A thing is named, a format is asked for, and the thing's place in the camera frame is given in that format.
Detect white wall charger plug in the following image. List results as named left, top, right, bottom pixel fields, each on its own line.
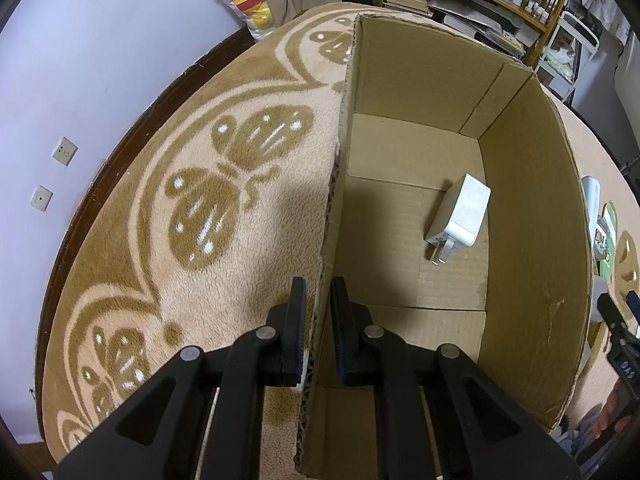
left=425, top=174, right=491, bottom=266

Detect brown cardboard box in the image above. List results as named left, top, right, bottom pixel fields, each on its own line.
left=296, top=9, right=592, bottom=479

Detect white remote control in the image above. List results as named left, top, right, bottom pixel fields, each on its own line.
left=582, top=176, right=601, bottom=243

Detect person's right hand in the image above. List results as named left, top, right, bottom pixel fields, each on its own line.
left=592, top=382, right=631, bottom=439

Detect green cartoon oval coaster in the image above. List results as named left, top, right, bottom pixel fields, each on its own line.
left=593, top=202, right=617, bottom=281

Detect grey clothing on floor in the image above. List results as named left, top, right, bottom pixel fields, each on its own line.
left=555, top=415, right=625, bottom=479

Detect beige patterned round rug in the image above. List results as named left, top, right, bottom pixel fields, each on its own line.
left=41, top=3, right=639, bottom=479

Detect white plastic cart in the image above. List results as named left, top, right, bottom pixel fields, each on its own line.
left=535, top=11, right=600, bottom=103

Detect lower white wall socket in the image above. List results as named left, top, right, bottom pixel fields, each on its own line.
left=29, top=185, right=53, bottom=211

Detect white wall socket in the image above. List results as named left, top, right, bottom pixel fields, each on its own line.
left=52, top=136, right=78, bottom=166
left=29, top=185, right=53, bottom=211

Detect upper white wall socket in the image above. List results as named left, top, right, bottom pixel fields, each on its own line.
left=52, top=136, right=78, bottom=166

